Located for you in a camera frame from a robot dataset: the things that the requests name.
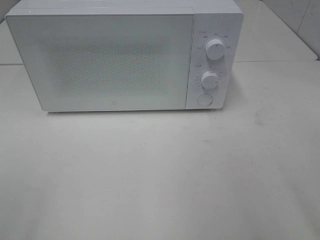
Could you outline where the white dial knob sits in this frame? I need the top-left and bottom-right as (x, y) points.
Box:
(200, 71), (219, 90)
(204, 37), (226, 60)

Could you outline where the round white door button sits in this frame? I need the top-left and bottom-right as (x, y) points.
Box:
(197, 94), (213, 107)

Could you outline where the white microwave door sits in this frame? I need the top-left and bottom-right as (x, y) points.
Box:
(7, 14), (194, 112)

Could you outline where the white microwave oven body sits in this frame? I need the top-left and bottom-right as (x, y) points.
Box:
(5, 0), (244, 111)

